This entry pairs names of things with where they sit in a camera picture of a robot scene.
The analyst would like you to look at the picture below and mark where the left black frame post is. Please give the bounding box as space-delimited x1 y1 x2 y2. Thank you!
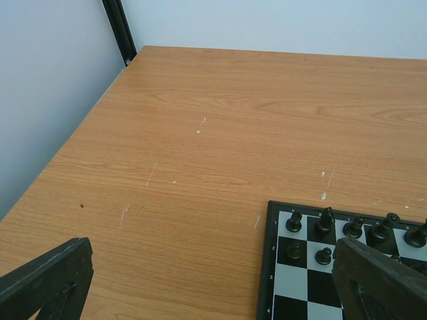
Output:
102 0 137 67

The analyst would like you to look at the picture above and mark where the black chess pieces row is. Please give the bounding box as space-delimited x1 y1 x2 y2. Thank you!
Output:
276 209 426 273

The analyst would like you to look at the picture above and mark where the black white chess board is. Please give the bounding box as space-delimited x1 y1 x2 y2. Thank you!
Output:
256 201 426 319

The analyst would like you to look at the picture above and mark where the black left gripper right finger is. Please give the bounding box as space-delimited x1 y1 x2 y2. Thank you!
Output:
332 238 426 319

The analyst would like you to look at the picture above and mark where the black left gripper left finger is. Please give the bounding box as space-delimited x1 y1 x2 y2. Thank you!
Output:
1 237 94 319

